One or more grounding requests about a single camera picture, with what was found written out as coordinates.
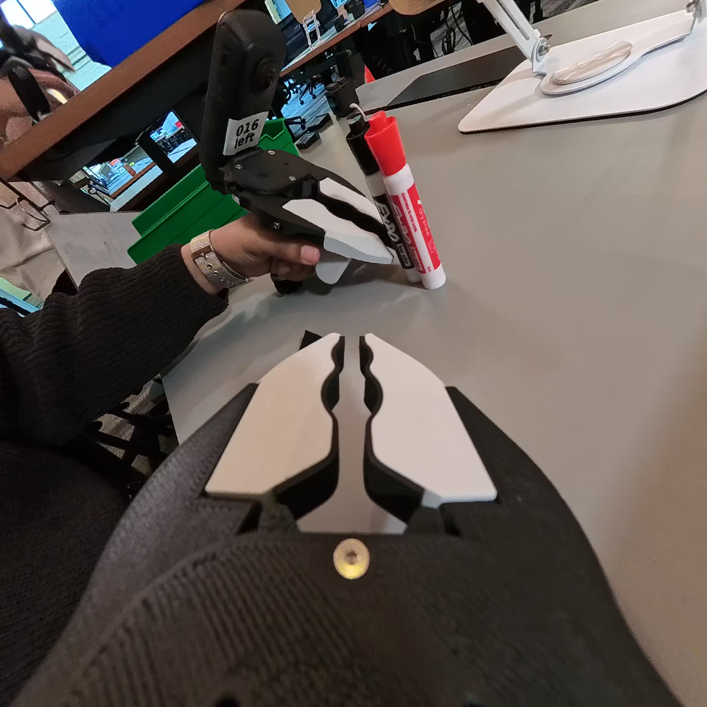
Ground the person's left forearm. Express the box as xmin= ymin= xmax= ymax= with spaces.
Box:
xmin=0 ymin=245 xmax=230 ymax=445

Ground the person's left hand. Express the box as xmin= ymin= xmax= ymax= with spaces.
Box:
xmin=209 ymin=212 xmax=321 ymax=282

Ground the black office chair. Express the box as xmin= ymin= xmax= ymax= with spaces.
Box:
xmin=83 ymin=381 xmax=177 ymax=487

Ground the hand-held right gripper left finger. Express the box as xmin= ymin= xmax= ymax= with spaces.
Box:
xmin=204 ymin=333 xmax=347 ymax=520

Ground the green plastic bin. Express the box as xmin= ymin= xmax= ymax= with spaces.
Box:
xmin=127 ymin=117 xmax=300 ymax=266

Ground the black charging dock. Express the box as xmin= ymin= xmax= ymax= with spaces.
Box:
xmin=325 ymin=82 xmax=360 ymax=118

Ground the long wooden-top desk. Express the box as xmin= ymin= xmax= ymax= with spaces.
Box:
xmin=279 ymin=6 xmax=395 ymax=75

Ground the black desk pad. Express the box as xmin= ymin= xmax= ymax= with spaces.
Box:
xmin=358 ymin=47 xmax=525 ymax=114

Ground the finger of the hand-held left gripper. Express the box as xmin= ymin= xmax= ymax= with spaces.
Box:
xmin=282 ymin=199 xmax=395 ymax=285
xmin=312 ymin=178 xmax=384 ymax=239

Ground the white tablet stand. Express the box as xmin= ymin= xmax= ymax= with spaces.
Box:
xmin=457 ymin=0 xmax=707 ymax=135

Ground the red dry erase marker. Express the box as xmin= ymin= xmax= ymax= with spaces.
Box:
xmin=364 ymin=110 xmax=447 ymax=290

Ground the black dry erase marker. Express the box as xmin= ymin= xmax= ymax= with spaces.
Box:
xmin=346 ymin=117 xmax=422 ymax=284

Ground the metal band wristwatch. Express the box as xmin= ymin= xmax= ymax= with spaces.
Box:
xmin=190 ymin=230 xmax=254 ymax=296

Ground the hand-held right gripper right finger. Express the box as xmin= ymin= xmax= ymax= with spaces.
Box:
xmin=359 ymin=333 xmax=498 ymax=523

